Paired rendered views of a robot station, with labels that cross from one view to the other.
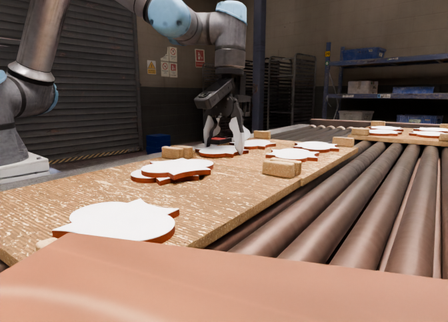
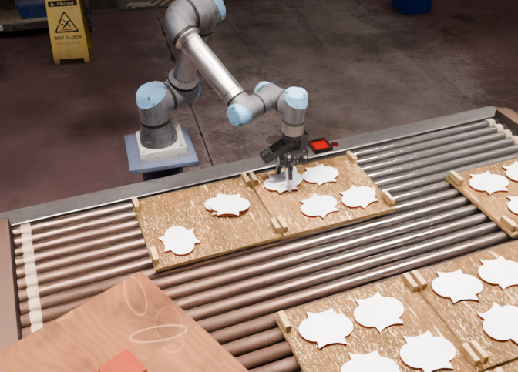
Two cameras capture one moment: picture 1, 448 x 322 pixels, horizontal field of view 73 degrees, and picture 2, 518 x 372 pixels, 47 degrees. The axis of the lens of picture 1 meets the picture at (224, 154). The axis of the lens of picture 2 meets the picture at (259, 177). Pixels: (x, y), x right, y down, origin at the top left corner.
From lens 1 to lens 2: 1.55 m
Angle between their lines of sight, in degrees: 39
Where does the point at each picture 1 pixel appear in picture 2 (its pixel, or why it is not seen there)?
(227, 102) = (284, 157)
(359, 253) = (242, 284)
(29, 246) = (151, 241)
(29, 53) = (179, 73)
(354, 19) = not seen: outside the picture
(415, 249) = (261, 291)
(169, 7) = (235, 115)
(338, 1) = not seen: outside the picture
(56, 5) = not seen: hidden behind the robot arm
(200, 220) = (205, 249)
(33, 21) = (182, 56)
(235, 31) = (291, 115)
